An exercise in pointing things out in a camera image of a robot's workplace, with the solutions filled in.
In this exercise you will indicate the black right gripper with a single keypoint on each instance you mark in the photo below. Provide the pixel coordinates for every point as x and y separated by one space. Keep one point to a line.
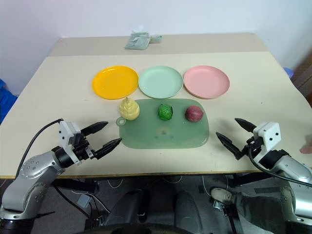
254 147

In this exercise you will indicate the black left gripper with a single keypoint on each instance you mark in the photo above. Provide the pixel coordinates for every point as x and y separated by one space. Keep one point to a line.
84 148

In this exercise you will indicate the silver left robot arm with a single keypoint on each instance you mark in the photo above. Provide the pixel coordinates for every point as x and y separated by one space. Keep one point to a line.
36 170

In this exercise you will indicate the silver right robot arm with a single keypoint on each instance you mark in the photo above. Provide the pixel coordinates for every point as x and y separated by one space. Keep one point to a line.
295 170

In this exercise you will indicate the yellow toy pear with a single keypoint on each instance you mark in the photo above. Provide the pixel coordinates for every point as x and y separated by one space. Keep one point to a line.
129 109

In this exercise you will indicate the dark red toy fruit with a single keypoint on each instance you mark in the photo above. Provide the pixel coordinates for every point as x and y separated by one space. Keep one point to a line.
194 113

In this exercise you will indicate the yellow plate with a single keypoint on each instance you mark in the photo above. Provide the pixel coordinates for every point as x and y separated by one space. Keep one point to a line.
114 82

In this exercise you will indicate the pink plate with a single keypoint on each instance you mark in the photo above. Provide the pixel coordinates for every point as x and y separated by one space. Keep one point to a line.
206 81

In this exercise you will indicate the green toy vegetable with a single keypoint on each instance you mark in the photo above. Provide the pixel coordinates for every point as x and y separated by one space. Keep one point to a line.
165 112

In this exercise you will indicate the mint green plate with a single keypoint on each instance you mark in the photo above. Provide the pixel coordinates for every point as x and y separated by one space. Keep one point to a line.
161 81

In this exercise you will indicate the person's bare hand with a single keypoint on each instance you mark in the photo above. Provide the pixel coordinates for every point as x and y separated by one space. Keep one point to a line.
306 150

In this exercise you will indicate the white shoe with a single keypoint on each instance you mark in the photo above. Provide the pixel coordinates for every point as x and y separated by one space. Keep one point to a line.
221 195

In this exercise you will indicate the translucent green cutting mat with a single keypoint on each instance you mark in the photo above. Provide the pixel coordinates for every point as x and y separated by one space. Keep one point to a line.
165 136

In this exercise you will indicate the small grey box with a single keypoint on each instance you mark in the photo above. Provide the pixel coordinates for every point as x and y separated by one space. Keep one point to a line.
84 201

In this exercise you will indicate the person's grey trouser leg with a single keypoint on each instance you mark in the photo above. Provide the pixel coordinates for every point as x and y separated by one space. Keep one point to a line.
258 209

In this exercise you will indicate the brown cardboard box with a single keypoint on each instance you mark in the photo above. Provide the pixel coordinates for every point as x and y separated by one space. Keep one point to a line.
303 73

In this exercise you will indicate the folded green cloth bag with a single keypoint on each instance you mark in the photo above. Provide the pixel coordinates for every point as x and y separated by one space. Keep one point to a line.
137 41

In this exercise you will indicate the blue bag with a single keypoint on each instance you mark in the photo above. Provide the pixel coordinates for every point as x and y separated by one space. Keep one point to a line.
6 102

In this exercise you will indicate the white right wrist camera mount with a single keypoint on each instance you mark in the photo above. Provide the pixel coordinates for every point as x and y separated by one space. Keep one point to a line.
268 135

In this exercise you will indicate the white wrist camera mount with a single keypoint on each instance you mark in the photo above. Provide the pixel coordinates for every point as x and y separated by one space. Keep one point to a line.
268 135
65 131

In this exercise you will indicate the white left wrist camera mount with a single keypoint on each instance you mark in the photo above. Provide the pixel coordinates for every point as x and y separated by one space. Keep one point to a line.
65 131

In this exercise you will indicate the black table frame bar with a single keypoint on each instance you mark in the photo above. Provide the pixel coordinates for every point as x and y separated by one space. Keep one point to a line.
251 180
78 186

